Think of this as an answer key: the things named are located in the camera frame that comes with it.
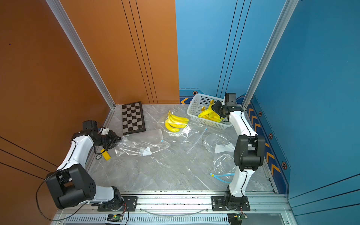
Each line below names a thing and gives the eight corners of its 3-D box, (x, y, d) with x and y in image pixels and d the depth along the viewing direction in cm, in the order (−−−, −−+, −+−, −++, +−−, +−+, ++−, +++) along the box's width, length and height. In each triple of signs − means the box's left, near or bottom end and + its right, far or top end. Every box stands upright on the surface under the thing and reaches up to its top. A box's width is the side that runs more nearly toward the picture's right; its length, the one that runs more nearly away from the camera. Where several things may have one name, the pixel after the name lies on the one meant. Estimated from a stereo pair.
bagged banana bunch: (161, 127, 106) (161, 123, 102) (170, 115, 113) (169, 111, 110) (182, 135, 101) (182, 131, 98) (189, 122, 109) (189, 118, 105)
